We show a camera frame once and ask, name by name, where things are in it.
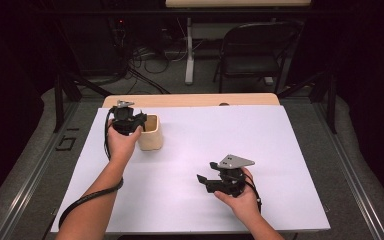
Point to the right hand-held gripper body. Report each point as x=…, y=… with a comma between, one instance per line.
x=231, y=183

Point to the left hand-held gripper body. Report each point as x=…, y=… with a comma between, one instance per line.
x=123, y=120

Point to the cream pen holder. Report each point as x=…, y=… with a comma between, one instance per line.
x=150, y=140

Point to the person's right hand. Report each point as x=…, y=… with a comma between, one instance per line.
x=245, y=201

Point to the person's left hand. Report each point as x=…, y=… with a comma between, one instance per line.
x=121, y=146

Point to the white table sheet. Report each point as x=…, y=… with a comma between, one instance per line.
x=196, y=140

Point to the black metal stand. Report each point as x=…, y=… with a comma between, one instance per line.
x=59, y=100
x=330, y=100

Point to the white table leg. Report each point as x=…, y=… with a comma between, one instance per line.
x=189, y=50

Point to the black folding chair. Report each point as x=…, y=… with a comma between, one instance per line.
x=253, y=66

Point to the metal floor rail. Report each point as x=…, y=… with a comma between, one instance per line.
x=30, y=180
x=353, y=180

